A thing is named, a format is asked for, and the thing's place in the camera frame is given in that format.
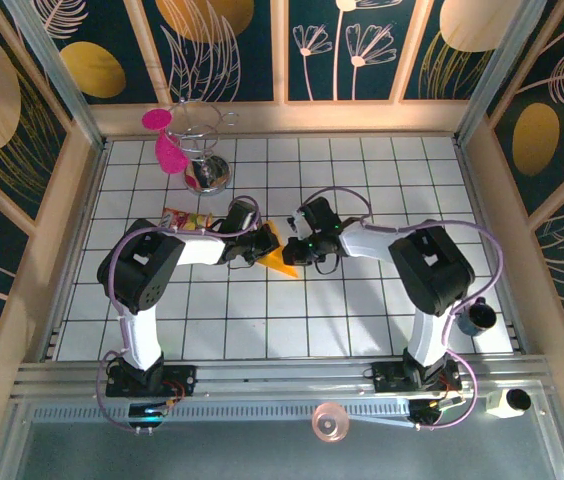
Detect yellow paper sheet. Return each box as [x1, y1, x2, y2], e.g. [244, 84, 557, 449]
[256, 219, 301, 280]

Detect colourful snack bag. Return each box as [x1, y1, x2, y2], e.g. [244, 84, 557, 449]
[160, 207, 213, 234]

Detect dark blue mug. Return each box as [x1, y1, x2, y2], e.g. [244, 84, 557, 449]
[456, 295, 497, 337]

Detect clear pink plastic spool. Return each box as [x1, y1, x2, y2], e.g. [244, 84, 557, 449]
[311, 401, 351, 444]

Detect black controller board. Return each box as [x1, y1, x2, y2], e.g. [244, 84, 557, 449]
[127, 401, 169, 432]
[407, 394, 466, 430]

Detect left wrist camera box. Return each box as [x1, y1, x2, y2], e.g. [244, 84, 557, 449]
[222, 198, 259, 235]

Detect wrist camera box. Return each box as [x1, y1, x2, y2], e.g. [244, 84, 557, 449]
[222, 198, 259, 235]
[289, 196, 343, 240]

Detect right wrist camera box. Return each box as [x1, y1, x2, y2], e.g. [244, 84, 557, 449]
[289, 196, 343, 240]

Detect chrome wire stand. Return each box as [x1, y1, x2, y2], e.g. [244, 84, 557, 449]
[165, 97, 241, 197]

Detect aluminium mounting rail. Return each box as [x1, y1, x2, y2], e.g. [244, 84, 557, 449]
[9, 353, 556, 401]

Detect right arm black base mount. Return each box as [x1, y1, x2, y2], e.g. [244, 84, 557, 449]
[363, 359, 463, 396]

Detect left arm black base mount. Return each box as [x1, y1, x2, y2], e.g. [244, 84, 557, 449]
[104, 363, 198, 400]

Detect slotted grey cable duct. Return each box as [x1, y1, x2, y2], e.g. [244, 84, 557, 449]
[29, 404, 413, 425]

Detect white box camera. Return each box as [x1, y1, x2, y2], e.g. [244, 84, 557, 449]
[483, 387, 533, 421]

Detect aluminium frame post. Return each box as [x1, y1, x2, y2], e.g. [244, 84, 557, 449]
[453, 0, 549, 147]
[1, 0, 109, 151]

